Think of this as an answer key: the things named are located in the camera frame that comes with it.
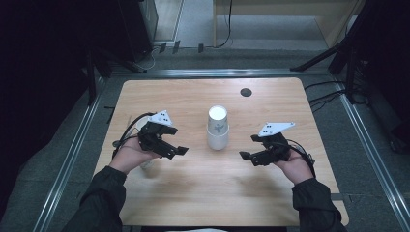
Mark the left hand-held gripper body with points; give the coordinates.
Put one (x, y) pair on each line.
(153, 138)

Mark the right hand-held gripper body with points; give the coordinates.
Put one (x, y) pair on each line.
(275, 150)

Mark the white plastic cup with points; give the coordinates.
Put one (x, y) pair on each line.
(218, 141)

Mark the person's right hand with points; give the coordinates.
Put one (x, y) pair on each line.
(298, 169)

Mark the person's left hand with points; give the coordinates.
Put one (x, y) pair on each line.
(129, 156)

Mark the black table grommet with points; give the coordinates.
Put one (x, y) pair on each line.
(246, 92)

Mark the person's white clothing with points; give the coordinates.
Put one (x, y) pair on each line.
(196, 230)

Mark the small black floor block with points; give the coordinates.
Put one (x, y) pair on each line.
(176, 46)
(162, 47)
(200, 48)

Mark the black tripod stand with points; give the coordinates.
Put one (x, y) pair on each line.
(317, 59)
(92, 80)

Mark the black cabinet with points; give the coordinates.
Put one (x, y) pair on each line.
(135, 29)

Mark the light wooden furniture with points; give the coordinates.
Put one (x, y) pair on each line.
(332, 19)

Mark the metal floor rail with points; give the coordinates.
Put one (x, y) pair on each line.
(69, 161)
(219, 72)
(364, 138)

